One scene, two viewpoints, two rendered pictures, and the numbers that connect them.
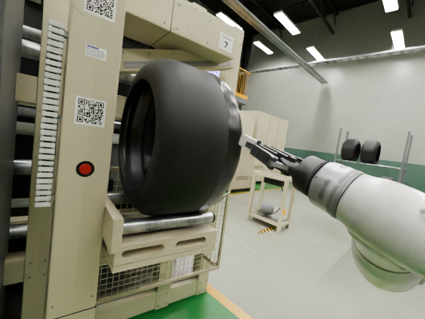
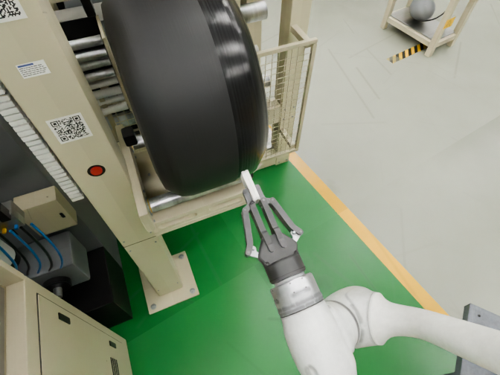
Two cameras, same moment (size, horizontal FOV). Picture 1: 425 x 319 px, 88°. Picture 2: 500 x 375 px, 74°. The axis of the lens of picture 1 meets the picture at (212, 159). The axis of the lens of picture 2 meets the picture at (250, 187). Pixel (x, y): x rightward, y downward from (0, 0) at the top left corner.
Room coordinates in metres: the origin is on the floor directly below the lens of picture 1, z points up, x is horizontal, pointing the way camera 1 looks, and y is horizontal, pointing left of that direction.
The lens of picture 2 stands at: (0.18, -0.19, 1.77)
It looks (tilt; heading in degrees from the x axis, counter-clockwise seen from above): 55 degrees down; 14
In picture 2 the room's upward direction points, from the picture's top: straight up
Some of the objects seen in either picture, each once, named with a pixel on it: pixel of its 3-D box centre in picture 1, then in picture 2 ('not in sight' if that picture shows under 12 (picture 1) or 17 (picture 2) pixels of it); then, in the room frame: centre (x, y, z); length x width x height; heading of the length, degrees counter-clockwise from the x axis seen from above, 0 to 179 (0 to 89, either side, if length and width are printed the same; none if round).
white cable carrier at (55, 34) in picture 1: (52, 117); (37, 138); (0.59, 0.44, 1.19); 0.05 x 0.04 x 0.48; 37
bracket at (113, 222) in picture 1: (104, 211); (135, 174); (0.73, 0.34, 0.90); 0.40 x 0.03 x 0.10; 37
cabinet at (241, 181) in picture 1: (235, 166); not in sight; (5.78, -0.63, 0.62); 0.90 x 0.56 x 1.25; 136
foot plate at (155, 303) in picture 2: not in sight; (168, 280); (0.67, 0.39, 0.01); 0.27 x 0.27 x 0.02; 37
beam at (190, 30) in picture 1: (174, 29); not in sight; (1.15, 0.28, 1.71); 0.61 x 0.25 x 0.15; 127
